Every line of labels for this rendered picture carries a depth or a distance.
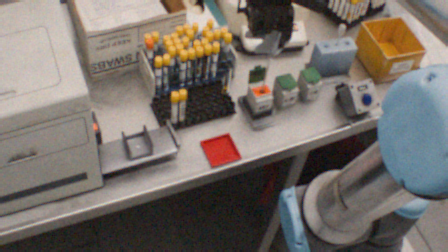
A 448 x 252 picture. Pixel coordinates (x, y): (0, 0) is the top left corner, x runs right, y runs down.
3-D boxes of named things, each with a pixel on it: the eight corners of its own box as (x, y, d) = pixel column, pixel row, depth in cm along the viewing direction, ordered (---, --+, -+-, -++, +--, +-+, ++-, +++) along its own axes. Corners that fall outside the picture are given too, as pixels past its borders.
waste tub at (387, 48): (375, 86, 133) (387, 58, 125) (350, 49, 140) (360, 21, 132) (414, 77, 136) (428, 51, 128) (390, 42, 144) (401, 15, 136)
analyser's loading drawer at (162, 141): (85, 182, 106) (82, 168, 102) (77, 156, 109) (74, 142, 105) (179, 155, 112) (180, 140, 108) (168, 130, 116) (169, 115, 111)
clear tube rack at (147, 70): (152, 99, 123) (152, 78, 117) (139, 69, 128) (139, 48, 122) (235, 77, 129) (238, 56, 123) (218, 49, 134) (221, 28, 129)
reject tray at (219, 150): (212, 168, 113) (212, 166, 113) (199, 143, 117) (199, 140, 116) (241, 159, 115) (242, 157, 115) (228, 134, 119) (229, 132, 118)
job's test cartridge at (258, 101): (253, 118, 120) (257, 100, 115) (244, 102, 123) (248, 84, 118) (269, 114, 122) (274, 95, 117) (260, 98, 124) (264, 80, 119)
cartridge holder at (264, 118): (254, 130, 120) (256, 120, 117) (237, 100, 125) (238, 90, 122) (275, 124, 122) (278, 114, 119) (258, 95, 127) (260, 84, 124)
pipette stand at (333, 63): (315, 86, 130) (324, 58, 122) (304, 65, 134) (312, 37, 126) (350, 80, 133) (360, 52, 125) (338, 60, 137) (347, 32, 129)
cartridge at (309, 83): (303, 103, 126) (309, 84, 121) (294, 89, 129) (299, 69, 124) (317, 99, 128) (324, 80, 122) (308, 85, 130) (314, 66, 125)
